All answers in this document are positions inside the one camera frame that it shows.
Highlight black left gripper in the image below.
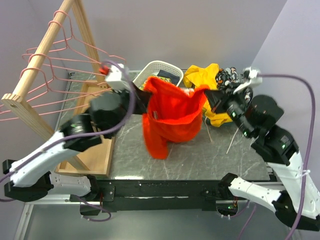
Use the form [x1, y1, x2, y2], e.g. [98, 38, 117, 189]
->
[107, 81, 154, 137]

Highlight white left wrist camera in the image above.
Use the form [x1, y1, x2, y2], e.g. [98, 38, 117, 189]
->
[99, 64, 130, 91]

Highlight wooden clothes rack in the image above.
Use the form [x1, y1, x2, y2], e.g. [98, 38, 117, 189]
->
[1, 0, 125, 177]

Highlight black white orange patterned garment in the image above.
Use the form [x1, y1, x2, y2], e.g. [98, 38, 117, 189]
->
[215, 67, 253, 104]

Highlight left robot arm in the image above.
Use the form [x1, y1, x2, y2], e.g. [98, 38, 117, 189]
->
[0, 83, 153, 203]

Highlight white plastic laundry basket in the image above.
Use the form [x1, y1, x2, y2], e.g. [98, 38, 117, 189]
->
[133, 60, 184, 87]

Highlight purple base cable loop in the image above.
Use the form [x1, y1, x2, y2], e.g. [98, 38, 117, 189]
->
[74, 197, 113, 223]

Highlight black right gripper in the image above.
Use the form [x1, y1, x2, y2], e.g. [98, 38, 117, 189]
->
[204, 80, 256, 138]

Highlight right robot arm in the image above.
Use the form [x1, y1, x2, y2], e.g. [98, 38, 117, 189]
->
[204, 89, 304, 227]

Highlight white drawstring cord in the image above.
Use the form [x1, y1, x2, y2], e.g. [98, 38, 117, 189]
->
[204, 117, 238, 155]

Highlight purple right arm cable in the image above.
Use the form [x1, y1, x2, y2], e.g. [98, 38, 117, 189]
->
[237, 73, 316, 240]

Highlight dark navy garment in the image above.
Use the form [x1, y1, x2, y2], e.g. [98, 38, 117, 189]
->
[157, 69, 180, 85]

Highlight yellow garment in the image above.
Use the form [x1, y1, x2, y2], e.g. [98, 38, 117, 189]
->
[183, 63, 232, 128]

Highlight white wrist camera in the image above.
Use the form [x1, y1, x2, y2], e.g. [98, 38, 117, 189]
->
[99, 64, 130, 91]
[233, 66, 263, 95]

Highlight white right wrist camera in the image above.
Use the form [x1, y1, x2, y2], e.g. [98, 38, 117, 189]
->
[233, 66, 263, 95]

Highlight orange mesh shorts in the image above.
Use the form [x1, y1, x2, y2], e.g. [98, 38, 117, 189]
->
[142, 76, 209, 160]

